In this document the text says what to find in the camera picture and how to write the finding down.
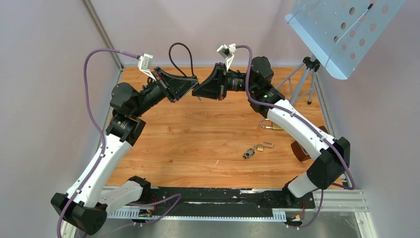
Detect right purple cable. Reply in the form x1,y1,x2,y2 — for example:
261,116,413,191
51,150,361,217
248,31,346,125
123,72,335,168
235,44,356,191

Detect black cable lock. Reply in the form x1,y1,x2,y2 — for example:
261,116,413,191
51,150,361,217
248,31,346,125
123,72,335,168
168,42,196,77

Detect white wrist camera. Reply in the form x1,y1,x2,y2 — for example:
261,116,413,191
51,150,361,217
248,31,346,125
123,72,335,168
216,43,236,70
138,53,156,81

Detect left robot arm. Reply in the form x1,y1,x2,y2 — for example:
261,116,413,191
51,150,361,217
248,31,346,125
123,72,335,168
51,67,199,235

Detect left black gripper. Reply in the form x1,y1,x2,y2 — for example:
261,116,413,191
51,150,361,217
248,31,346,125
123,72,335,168
132,66,198,118

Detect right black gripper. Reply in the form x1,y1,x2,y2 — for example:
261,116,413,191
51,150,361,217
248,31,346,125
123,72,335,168
193,61,258,100

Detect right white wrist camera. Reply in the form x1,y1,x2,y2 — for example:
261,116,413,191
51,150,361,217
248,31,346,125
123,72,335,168
216,43,236,70

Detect light blue music stand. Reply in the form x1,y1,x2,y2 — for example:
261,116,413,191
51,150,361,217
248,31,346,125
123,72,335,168
285,0,404,80

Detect large brass padlock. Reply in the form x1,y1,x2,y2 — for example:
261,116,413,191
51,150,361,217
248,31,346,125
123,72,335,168
260,119,283,130

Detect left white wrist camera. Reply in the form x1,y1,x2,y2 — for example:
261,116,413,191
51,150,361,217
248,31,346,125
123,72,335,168
138,53,156,81

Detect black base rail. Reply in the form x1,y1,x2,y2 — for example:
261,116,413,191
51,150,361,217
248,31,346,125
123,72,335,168
108,185,368,227

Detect grey stand tripod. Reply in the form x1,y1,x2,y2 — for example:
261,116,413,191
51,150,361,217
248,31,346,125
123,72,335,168
276,55,321,105

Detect brown wooden metronome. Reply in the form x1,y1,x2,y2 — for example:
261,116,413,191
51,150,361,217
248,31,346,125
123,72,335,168
290,127,329,162

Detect small brass padlock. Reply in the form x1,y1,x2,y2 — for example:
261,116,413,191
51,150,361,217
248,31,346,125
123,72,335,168
256,142,275,152

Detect small padlock keys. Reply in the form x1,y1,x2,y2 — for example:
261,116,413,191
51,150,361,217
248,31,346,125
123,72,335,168
243,148,255,159

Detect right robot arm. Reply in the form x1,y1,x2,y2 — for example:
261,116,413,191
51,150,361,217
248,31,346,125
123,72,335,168
192,57,350,207

